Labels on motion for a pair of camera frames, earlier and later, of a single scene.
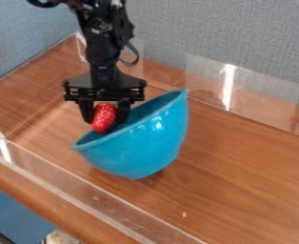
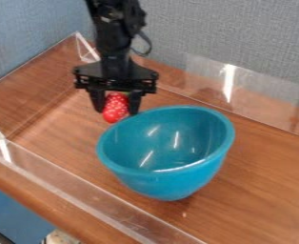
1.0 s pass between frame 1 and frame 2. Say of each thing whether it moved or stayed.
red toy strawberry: moved
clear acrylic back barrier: stayed
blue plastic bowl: moved
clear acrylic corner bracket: stayed
